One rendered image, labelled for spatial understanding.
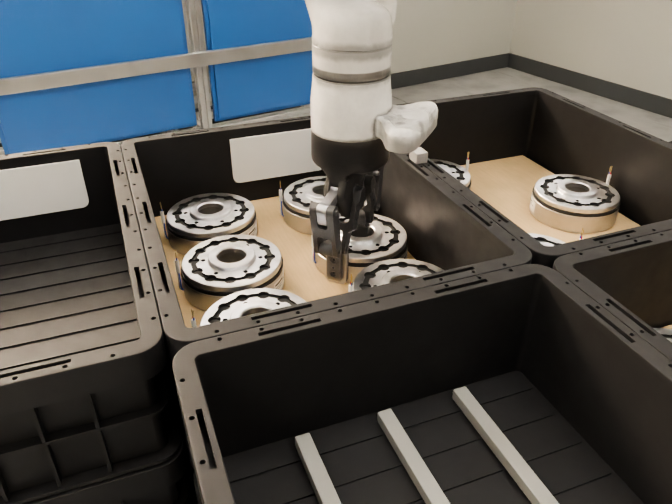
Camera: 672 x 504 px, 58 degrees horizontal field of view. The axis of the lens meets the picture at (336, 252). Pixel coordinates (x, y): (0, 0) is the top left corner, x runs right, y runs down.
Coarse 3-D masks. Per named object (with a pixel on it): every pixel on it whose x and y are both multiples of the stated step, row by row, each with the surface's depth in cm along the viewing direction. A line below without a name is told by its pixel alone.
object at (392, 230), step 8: (376, 216) 70; (384, 216) 70; (384, 224) 69; (392, 224) 68; (384, 232) 67; (392, 232) 67; (400, 232) 67; (384, 240) 65; (392, 240) 66; (400, 240) 65; (352, 248) 64; (360, 248) 64; (368, 248) 64; (376, 248) 64; (384, 248) 64; (392, 248) 64; (400, 248) 64; (352, 256) 62; (360, 256) 62; (368, 256) 62; (376, 256) 62; (384, 256) 63; (392, 256) 63
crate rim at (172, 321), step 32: (224, 128) 75; (256, 128) 76; (128, 160) 67; (448, 192) 60; (480, 224) 54; (160, 256) 50; (512, 256) 50; (160, 288) 46; (384, 288) 46; (416, 288) 46; (256, 320) 42
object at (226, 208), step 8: (208, 200) 72; (216, 200) 72; (192, 208) 70; (200, 208) 71; (224, 208) 70; (192, 216) 69; (200, 216) 69; (208, 216) 69; (216, 216) 69; (224, 216) 69
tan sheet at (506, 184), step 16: (496, 160) 92; (512, 160) 92; (528, 160) 92; (480, 176) 87; (496, 176) 87; (512, 176) 87; (528, 176) 87; (544, 176) 87; (480, 192) 82; (496, 192) 82; (512, 192) 82; (528, 192) 82; (496, 208) 78; (512, 208) 78; (528, 208) 78; (528, 224) 75; (544, 224) 75; (624, 224) 75; (576, 240) 72
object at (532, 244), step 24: (480, 96) 86; (504, 96) 87; (552, 96) 86; (600, 120) 78; (432, 168) 65; (504, 216) 56; (528, 240) 52; (600, 240) 52; (624, 240) 52; (552, 264) 50
